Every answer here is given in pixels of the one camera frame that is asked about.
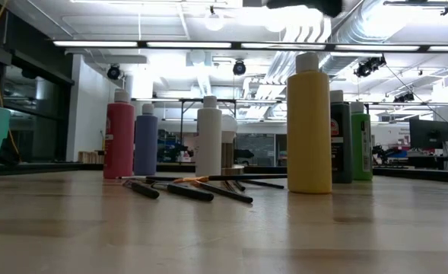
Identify large dark green paint bottle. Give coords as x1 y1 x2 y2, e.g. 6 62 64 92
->
329 89 354 185

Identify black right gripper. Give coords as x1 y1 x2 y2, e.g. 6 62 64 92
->
265 0 343 18

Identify black ceiling spotlight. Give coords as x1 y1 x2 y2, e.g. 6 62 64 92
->
106 63 122 81
393 91 416 104
232 59 247 76
353 55 387 79

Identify large blue paint bottle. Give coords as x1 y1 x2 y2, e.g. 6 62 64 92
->
133 103 160 177

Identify long LED light bar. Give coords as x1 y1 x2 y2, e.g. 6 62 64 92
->
50 37 448 54

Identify large yellow paint bottle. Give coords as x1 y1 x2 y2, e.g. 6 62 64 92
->
286 51 333 196

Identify stack of wooden blocks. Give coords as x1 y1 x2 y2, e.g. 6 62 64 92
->
77 150 105 165

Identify large white paint bottle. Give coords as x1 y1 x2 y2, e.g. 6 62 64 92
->
195 94 224 178

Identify large red paint bottle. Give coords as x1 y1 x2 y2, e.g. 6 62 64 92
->
102 88 136 180

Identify large light green paint bottle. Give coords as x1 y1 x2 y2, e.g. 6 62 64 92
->
350 100 374 182

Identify black background table frame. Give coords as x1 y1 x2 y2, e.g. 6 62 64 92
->
178 97 282 148

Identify black computer monitor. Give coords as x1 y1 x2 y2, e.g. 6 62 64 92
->
408 118 448 151

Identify black aluminium table frame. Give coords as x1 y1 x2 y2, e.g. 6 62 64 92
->
0 161 448 185

